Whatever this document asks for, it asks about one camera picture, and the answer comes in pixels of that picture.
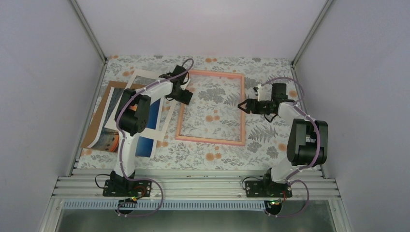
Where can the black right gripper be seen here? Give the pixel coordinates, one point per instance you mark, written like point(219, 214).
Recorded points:
point(250, 102)

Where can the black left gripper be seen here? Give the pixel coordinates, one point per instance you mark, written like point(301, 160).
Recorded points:
point(185, 99)

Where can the white mat board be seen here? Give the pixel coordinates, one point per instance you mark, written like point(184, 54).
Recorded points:
point(162, 116)

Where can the clear acrylic sheet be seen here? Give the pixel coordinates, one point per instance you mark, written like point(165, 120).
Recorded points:
point(212, 116)

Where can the sunset landscape photo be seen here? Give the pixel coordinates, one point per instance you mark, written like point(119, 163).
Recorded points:
point(146, 152)

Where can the brown cardboard backing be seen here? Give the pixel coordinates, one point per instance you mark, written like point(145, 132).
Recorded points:
point(98, 137)

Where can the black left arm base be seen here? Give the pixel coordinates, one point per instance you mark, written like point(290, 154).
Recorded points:
point(125, 188)

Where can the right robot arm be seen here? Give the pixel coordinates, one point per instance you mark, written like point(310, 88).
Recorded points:
point(307, 143)

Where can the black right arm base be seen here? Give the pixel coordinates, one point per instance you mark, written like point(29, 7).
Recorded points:
point(267, 189)

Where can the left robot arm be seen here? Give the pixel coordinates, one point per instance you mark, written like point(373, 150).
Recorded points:
point(132, 114)

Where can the floral patterned table cloth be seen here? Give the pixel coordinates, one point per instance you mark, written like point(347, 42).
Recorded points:
point(266, 142)

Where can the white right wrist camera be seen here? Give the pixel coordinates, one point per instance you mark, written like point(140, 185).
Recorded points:
point(259, 92)

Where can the grey slotted cable duct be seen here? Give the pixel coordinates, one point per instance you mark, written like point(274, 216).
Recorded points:
point(150, 205)

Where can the aluminium rail platform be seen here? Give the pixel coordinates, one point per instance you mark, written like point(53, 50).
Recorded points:
point(193, 185)

